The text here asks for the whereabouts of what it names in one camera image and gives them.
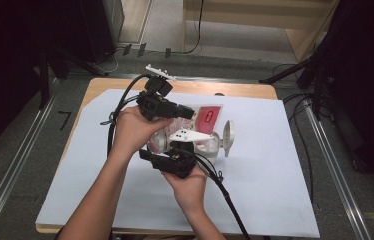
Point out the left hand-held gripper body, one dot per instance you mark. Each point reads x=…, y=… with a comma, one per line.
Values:
x=155, y=103

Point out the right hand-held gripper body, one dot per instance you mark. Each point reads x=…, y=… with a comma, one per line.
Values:
x=176, y=163

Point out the red refill pouch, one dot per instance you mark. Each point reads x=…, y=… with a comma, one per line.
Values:
x=208, y=116

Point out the person's left hand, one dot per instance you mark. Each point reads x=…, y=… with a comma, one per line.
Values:
x=131, y=133

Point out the person's right hand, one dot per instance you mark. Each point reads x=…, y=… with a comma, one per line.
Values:
x=188, y=190

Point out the black tape strip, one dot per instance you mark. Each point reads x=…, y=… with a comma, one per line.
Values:
x=142, y=49
x=127, y=49
x=168, y=52

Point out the dark cabinet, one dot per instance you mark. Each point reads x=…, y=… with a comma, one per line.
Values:
x=98, y=30

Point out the black stand legs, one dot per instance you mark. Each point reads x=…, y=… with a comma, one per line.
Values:
x=45, y=80
x=316, y=86

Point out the light wooden furniture frame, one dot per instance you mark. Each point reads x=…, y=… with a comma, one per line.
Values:
x=241, y=13

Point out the metal floor rail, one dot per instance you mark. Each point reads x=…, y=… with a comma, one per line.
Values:
x=338, y=173
x=15, y=166

